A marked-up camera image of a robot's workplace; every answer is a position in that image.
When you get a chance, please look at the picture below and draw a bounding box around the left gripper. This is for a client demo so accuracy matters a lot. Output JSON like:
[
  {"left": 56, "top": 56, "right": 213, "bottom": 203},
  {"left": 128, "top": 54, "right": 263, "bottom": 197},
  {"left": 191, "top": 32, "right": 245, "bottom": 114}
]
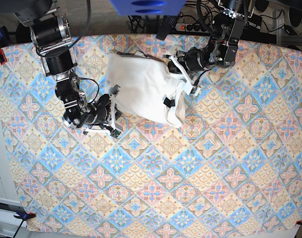
[{"left": 163, "top": 47, "right": 210, "bottom": 96}]

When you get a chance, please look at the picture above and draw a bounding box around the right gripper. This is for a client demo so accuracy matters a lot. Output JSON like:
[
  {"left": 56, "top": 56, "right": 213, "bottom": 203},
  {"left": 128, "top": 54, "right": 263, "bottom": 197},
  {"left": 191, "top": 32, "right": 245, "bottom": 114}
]
[{"left": 80, "top": 85, "right": 123, "bottom": 139}]

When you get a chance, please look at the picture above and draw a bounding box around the white printed T-shirt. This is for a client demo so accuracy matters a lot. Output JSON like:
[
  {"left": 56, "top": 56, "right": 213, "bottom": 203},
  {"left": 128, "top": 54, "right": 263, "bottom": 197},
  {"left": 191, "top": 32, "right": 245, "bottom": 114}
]
[{"left": 105, "top": 53, "right": 186, "bottom": 128}]

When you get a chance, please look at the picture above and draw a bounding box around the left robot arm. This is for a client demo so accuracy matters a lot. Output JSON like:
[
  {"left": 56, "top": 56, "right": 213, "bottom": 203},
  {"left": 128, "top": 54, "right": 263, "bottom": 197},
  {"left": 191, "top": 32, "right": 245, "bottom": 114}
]
[{"left": 163, "top": 0, "right": 255, "bottom": 95}]

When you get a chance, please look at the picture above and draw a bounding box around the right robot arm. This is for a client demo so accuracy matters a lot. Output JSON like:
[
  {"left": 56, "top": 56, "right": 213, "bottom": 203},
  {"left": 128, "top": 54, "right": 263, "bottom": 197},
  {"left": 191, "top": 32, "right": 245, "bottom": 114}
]
[{"left": 14, "top": 7, "right": 122, "bottom": 139}]

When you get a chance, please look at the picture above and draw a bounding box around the black power strip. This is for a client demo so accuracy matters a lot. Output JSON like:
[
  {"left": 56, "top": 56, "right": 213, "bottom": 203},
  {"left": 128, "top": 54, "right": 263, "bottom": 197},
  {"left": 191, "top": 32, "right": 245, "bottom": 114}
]
[{"left": 175, "top": 23, "right": 210, "bottom": 36}]

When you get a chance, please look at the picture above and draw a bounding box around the patterned tablecloth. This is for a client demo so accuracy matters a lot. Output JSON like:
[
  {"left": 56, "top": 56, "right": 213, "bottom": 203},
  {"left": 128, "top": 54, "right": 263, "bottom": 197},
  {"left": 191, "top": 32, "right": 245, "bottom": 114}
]
[{"left": 0, "top": 41, "right": 302, "bottom": 238}]

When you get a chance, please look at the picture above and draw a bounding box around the blue orange clamp lower left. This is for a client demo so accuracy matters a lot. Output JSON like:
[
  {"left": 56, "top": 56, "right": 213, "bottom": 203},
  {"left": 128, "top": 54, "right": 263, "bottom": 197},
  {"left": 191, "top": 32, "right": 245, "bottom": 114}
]
[{"left": 13, "top": 212, "right": 36, "bottom": 238}]

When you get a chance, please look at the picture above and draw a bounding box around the blue orange clamp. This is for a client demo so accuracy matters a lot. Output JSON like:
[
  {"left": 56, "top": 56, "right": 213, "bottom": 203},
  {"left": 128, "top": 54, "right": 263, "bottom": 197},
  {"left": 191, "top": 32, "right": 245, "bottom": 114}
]
[
  {"left": 0, "top": 27, "right": 8, "bottom": 65},
  {"left": 13, "top": 212, "right": 36, "bottom": 238}
]

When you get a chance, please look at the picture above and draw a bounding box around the white cabinet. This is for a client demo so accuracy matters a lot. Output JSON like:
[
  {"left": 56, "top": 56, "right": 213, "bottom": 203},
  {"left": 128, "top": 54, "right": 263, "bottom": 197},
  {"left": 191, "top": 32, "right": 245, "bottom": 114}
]
[{"left": 0, "top": 61, "right": 30, "bottom": 238}]

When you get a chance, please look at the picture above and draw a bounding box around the blue orange clamp upper left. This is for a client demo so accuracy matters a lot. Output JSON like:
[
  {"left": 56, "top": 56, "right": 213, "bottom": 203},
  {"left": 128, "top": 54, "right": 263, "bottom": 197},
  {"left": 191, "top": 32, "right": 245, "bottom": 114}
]
[{"left": 0, "top": 27, "right": 8, "bottom": 65}]

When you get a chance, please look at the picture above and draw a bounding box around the black brush-like bracket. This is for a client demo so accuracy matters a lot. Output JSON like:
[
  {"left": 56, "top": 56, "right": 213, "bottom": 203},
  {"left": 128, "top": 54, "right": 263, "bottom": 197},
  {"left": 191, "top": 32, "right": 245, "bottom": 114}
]
[{"left": 156, "top": 15, "right": 178, "bottom": 41}]

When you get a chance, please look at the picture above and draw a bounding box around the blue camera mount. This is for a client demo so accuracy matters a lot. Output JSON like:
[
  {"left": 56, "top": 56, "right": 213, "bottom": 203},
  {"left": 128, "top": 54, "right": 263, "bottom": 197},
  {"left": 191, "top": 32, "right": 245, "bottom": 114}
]
[{"left": 110, "top": 0, "right": 186, "bottom": 16}]

